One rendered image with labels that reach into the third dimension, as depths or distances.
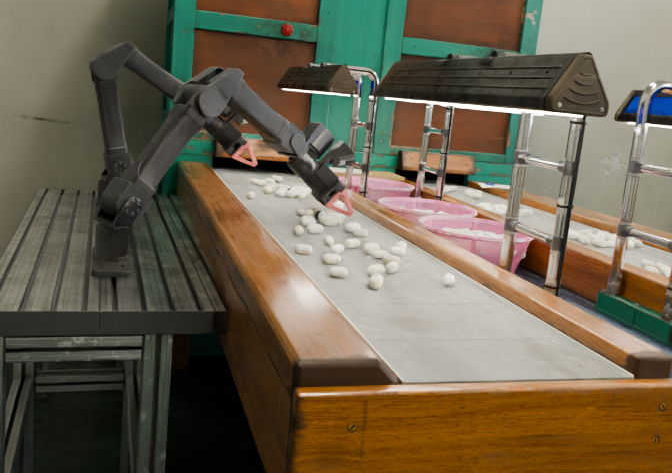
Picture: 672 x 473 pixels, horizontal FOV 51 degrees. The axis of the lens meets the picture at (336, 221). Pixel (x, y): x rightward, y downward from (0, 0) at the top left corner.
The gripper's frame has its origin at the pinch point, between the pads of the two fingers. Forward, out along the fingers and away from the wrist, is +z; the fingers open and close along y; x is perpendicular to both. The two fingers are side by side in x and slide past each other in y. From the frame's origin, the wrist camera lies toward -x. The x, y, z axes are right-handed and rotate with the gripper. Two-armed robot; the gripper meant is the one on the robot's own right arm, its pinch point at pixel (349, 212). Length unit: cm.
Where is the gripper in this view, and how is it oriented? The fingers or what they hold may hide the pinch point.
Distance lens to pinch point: 173.8
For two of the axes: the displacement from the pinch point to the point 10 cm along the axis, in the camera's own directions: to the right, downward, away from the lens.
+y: -2.8, -1.9, 9.4
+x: -7.0, 7.1, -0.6
